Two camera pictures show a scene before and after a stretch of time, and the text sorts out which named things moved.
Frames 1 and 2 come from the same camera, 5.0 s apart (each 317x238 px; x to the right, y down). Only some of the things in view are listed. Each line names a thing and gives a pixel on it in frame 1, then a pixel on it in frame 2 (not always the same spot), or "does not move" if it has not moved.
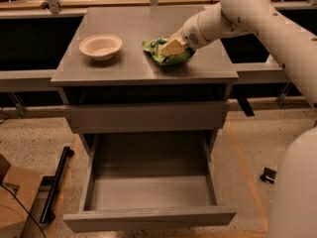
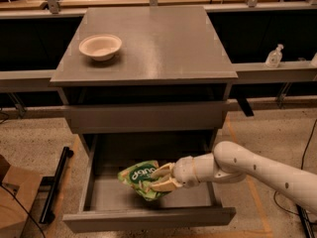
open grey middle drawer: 150,179 does not move
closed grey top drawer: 130,117 does not move
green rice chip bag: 154,48 → 139,176
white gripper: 186,34 → 183,173
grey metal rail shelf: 246,72 does not move
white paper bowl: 100,47 does not move
